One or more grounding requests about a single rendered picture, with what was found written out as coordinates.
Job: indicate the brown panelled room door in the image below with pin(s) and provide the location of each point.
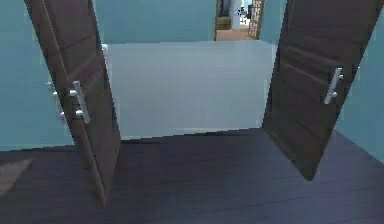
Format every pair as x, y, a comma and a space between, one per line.
256, 18

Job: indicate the dark brown room door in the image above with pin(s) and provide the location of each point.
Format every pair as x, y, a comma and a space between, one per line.
83, 60
310, 50

